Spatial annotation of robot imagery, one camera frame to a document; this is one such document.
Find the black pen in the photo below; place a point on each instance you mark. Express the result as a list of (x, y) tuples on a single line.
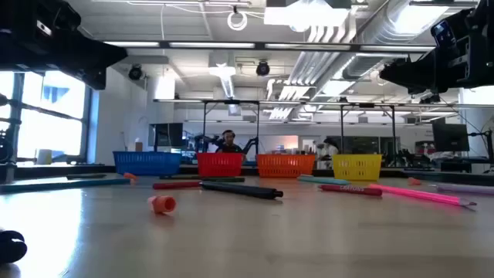
[(239, 189), (11, 249)]

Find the teal marker pen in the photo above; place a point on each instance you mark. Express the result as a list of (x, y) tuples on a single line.
[(58, 185)]

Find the blue plastic bin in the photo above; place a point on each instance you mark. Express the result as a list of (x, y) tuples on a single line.
[(146, 164)]

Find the black computer monitor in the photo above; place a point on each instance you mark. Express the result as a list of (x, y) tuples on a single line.
[(449, 137), (168, 134)]

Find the teal crayon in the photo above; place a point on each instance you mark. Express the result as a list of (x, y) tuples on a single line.
[(322, 180)]

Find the person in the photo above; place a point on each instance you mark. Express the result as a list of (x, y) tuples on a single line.
[(331, 150), (229, 146)]

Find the cardboard box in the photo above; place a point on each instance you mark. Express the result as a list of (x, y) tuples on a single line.
[(138, 146)]

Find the orange plastic bin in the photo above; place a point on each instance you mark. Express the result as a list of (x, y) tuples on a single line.
[(285, 166)]

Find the purple pen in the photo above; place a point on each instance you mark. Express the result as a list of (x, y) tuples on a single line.
[(463, 188)]

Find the yellow plastic bin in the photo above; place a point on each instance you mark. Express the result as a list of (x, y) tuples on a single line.
[(357, 168)]

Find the linear ceiling light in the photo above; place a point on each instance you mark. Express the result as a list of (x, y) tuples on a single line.
[(212, 45)]

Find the pink eraser cap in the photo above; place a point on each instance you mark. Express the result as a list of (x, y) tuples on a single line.
[(130, 176), (413, 181)]

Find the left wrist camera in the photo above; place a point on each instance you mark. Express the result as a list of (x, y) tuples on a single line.
[(58, 17)]

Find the dark pencil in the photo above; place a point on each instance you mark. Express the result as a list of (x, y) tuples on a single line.
[(179, 177)]

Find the dark red printed crayon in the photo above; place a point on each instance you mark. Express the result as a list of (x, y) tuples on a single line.
[(349, 189)]

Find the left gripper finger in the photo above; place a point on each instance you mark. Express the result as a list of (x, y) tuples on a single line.
[(94, 80), (100, 56)]

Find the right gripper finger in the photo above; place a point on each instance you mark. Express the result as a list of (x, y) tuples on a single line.
[(413, 73), (424, 89)]

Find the red marker pen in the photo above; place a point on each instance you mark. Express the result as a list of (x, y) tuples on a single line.
[(175, 185)]

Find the orange marker cap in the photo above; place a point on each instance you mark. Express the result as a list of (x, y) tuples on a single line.
[(162, 204)]

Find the black ceiling spotlight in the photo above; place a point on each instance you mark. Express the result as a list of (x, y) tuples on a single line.
[(262, 68), (135, 72)]

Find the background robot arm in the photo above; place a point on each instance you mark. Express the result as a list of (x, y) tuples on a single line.
[(204, 141), (251, 144)]

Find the red plastic bin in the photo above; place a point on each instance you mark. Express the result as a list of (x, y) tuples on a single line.
[(219, 165)]

